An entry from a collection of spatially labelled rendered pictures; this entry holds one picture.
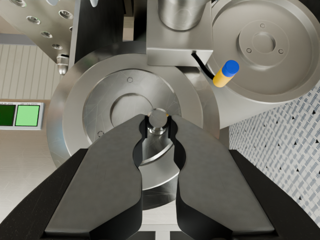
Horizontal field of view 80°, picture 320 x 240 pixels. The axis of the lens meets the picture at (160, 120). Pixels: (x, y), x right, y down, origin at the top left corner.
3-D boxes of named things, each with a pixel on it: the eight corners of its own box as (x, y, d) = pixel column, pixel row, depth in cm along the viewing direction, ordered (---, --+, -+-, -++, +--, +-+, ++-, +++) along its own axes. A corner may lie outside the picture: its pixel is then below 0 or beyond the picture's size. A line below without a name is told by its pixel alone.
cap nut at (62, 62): (68, 55, 50) (66, 72, 49) (74, 62, 53) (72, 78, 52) (54, 55, 50) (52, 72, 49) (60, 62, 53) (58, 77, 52)
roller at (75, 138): (188, 44, 17) (217, 176, 15) (167, 110, 42) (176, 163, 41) (56, 62, 16) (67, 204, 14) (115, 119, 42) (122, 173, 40)
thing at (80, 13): (88, -79, 21) (72, 82, 18) (122, 44, 44) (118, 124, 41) (83, -80, 21) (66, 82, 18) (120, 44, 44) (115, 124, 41)
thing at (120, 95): (111, 52, 15) (197, 92, 15) (115, 64, 17) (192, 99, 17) (62, 137, 14) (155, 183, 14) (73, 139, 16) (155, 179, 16)
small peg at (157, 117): (142, 123, 11) (153, 103, 12) (144, 129, 14) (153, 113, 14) (162, 134, 11) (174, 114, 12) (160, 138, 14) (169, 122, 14)
